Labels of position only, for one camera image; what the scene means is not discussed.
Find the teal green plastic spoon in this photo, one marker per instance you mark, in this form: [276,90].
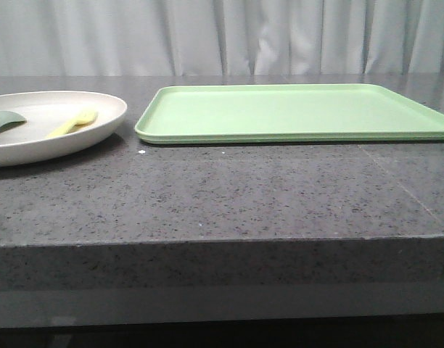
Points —
[10,119]

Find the beige round plate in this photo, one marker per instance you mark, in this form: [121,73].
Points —
[45,111]

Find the light green plastic tray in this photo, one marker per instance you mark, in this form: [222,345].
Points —
[286,113]

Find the yellow plastic fork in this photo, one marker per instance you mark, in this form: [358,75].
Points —
[83,118]

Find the grey pleated curtain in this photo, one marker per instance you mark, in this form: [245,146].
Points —
[175,38]

